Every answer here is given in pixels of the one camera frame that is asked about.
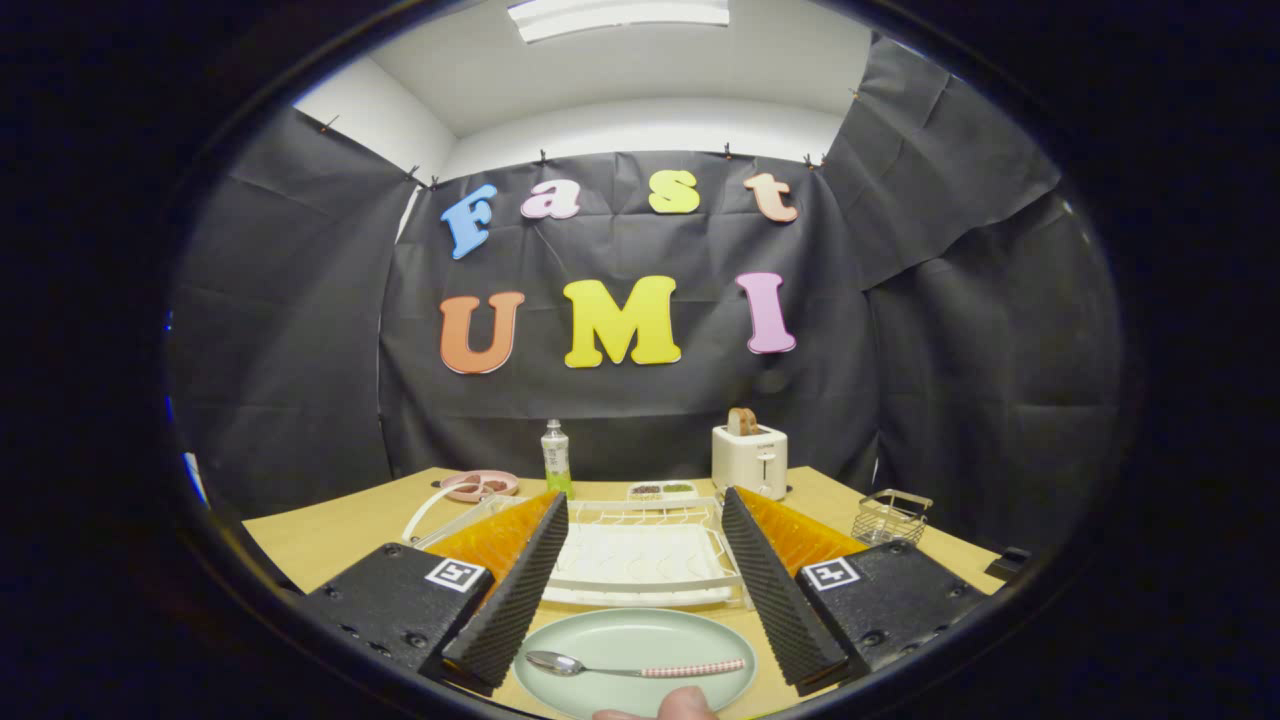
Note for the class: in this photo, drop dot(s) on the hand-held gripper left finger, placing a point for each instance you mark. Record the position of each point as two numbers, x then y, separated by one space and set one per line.
510 600

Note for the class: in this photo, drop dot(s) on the black backdrop cloth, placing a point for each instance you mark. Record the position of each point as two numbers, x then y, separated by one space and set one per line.
900 350

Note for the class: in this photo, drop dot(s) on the clear bottle with green liquid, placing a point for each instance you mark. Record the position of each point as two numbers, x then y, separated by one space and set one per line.
556 460

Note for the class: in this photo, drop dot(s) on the white toaster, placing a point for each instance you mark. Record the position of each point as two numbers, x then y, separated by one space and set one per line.
750 462

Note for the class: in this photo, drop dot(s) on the brown bread slice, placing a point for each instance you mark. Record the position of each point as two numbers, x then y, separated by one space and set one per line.
742 422

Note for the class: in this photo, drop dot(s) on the white divided tray with grains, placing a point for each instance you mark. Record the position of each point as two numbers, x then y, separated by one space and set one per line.
662 491

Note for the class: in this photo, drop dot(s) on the ceiling light panel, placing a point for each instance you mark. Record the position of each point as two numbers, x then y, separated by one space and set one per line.
615 15

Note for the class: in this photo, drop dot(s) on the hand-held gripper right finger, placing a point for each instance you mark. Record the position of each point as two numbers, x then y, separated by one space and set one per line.
780 600

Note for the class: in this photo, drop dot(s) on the pale green plate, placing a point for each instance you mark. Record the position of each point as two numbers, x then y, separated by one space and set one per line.
640 635

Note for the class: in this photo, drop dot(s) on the small pink plate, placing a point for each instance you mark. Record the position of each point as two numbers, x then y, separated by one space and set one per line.
465 497

